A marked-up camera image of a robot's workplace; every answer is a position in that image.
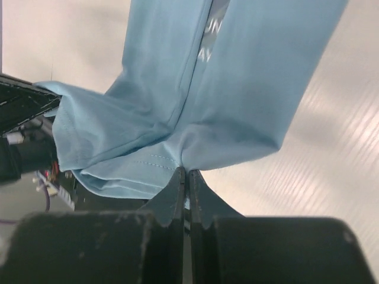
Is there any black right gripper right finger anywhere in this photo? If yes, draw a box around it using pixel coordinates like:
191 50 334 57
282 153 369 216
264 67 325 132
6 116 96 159
188 170 375 283

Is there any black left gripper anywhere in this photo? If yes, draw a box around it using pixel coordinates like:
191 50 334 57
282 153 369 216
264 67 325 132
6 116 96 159
1 73 61 135

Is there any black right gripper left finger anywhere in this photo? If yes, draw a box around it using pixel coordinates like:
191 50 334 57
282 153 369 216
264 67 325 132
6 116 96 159
1 167 185 283

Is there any light blue printed t-shirt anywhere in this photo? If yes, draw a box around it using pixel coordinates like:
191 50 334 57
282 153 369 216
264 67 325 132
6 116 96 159
42 1 346 199

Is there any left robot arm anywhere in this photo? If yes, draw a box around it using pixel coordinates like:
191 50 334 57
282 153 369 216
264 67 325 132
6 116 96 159
1 73 61 185

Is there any left white cable duct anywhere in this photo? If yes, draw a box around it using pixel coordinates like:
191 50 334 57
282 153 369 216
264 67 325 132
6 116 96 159
58 186 75 210

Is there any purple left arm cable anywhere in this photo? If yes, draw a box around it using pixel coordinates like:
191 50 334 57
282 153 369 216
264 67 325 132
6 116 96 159
0 183 53 225

